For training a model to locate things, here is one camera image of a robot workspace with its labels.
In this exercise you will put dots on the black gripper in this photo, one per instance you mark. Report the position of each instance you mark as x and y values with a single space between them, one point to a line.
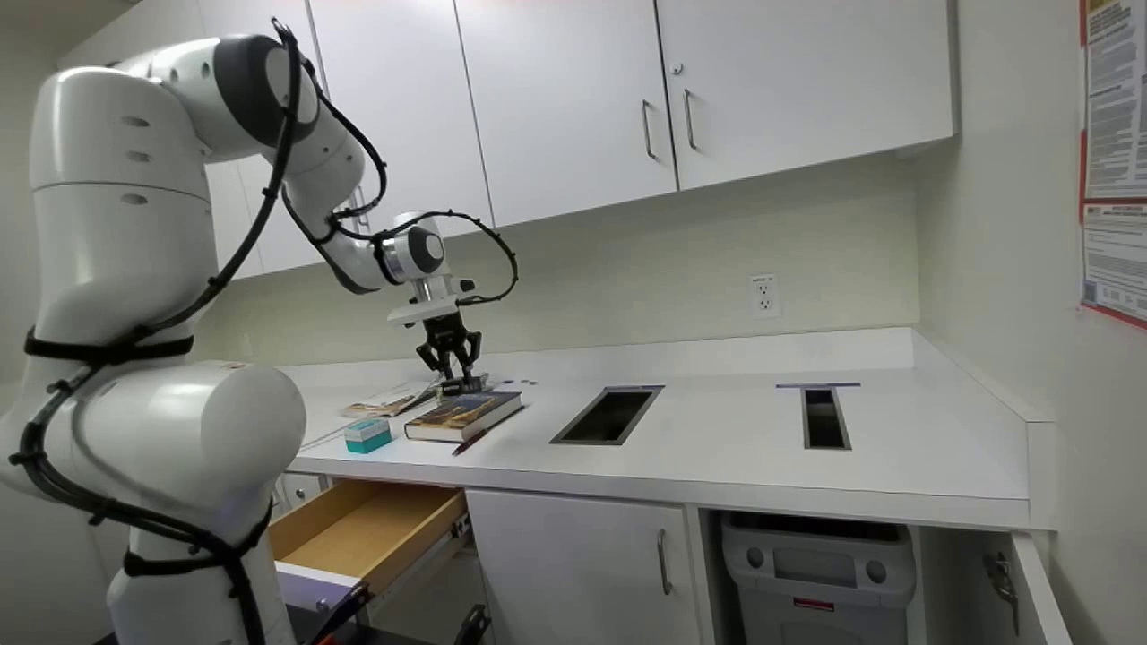
446 336

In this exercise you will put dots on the small black box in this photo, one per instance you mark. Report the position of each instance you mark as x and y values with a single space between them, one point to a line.
468 383

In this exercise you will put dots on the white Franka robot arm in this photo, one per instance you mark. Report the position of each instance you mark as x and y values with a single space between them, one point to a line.
154 360

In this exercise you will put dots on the small teal box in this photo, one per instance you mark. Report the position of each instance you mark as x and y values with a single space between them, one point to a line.
367 434

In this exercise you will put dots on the open wooden drawer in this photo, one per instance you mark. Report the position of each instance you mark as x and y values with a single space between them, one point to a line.
361 530

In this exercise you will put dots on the open white cabinet door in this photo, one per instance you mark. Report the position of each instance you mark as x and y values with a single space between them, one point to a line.
1036 592

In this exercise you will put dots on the hardcover book with picture cover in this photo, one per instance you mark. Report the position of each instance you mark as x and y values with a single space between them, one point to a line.
461 412

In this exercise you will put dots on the flat paper pamphlets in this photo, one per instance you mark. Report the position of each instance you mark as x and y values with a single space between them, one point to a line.
390 403

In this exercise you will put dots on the wide rectangular countertop opening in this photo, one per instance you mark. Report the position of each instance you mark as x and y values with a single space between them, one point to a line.
607 416

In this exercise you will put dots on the white lower cabinet door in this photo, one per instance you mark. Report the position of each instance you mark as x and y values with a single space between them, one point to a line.
574 573

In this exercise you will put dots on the narrow rectangular countertop opening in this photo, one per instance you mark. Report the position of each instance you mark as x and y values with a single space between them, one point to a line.
827 420

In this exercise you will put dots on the grey office printer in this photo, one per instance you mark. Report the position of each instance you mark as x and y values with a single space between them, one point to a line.
820 578

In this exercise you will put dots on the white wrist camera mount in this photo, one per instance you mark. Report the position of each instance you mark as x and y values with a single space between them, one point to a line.
430 307

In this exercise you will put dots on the white wall outlet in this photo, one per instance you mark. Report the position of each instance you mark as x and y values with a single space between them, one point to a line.
762 295

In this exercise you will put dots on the red bordered wall poster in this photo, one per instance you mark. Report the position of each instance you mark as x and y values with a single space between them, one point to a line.
1116 155

